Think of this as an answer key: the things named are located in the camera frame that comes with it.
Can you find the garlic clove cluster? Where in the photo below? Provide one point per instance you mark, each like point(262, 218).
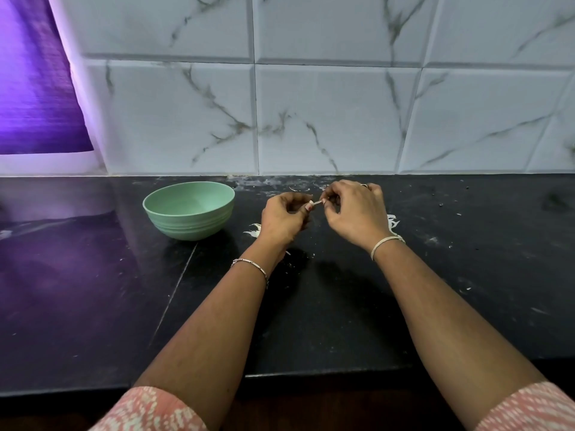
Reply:
point(253, 231)

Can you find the person's right hand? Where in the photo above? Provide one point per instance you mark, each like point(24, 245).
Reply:
point(357, 215)

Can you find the pile of white garlic peels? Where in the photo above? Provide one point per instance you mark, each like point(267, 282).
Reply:
point(392, 221)

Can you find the person's left forearm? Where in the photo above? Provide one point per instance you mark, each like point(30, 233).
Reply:
point(202, 336)

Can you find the mint green bowl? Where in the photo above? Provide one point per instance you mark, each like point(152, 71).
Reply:
point(189, 209)

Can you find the purple cloth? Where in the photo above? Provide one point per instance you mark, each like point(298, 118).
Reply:
point(36, 76)

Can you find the person's left hand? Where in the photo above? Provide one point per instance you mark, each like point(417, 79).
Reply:
point(283, 218)

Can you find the pink patterned sleeve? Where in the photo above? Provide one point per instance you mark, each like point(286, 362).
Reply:
point(148, 410)
point(530, 408)

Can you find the pink patterned left sleeve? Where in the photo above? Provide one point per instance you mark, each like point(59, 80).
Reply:
point(148, 410)

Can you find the person's right forearm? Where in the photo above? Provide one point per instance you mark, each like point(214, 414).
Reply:
point(458, 332)

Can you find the pink patterned right sleeve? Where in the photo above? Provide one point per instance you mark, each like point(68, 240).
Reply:
point(530, 408)

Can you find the white garlic bulb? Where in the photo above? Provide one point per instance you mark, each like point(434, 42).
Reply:
point(314, 203)

